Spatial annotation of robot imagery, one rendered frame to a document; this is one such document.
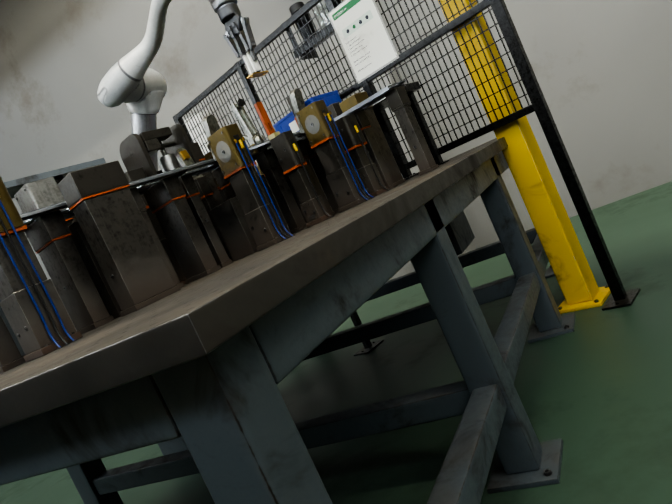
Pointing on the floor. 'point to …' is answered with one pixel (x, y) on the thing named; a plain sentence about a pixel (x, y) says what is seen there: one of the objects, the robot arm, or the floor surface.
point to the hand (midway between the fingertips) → (252, 63)
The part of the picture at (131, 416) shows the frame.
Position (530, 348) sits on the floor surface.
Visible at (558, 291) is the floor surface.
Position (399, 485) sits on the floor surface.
